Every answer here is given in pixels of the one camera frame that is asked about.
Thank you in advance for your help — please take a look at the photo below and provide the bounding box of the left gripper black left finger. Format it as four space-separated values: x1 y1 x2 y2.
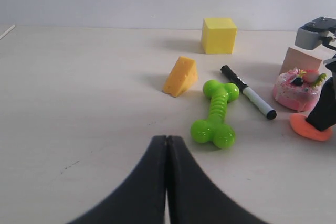
71 135 167 223

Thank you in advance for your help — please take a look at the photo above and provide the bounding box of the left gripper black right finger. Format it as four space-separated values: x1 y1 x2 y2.
166 136 265 224

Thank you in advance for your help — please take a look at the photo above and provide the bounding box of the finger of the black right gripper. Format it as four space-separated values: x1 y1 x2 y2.
306 77 335 131

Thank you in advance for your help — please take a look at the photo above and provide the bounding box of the orange soft putty lump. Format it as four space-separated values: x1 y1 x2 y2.
289 113 332 142

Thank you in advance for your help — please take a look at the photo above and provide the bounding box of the pink toy cake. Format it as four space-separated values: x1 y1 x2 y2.
272 67 327 112

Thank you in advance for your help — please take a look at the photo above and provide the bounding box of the black white marker pen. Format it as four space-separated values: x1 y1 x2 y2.
220 65 277 120

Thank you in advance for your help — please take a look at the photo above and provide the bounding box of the pale wooden cube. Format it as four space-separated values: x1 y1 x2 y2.
279 47 322 74

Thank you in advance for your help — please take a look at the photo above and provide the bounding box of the green bone dog toy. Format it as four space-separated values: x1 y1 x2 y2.
190 80 239 149

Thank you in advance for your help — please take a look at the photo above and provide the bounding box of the yellow cheese wedge toy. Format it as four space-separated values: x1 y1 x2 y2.
162 56 198 98

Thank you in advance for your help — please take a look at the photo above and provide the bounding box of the yellow foam cube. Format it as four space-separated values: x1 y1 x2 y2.
201 18 238 54

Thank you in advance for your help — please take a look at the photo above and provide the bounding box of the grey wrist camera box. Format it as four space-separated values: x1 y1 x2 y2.
295 16 335 51

